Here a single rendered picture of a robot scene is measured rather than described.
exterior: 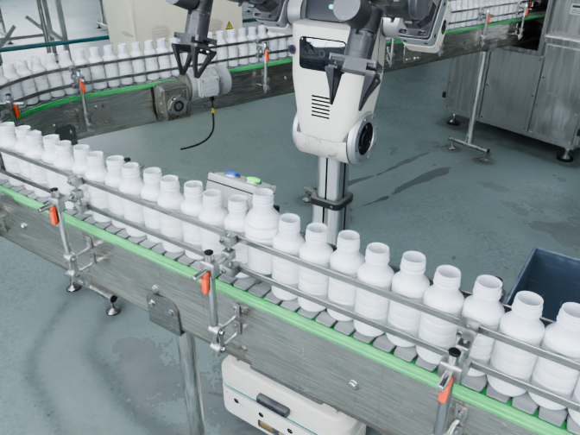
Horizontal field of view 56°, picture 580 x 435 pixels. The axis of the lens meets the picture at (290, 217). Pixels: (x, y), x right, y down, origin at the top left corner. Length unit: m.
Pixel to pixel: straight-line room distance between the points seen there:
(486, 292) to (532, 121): 3.88
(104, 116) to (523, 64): 3.24
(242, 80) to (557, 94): 2.59
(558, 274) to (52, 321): 2.14
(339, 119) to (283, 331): 0.69
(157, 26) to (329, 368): 4.25
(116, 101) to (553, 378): 2.02
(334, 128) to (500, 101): 3.35
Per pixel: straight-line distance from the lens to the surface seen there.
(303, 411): 1.85
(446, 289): 0.85
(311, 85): 1.54
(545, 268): 1.43
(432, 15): 1.42
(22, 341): 2.70
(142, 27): 4.95
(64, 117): 2.38
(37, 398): 2.41
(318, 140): 1.57
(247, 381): 1.94
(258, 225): 0.97
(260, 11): 1.66
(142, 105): 2.51
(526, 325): 0.84
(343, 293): 0.94
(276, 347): 1.07
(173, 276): 1.18
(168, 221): 1.14
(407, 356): 0.94
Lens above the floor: 1.63
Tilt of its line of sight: 29 degrees down
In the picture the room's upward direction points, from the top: straight up
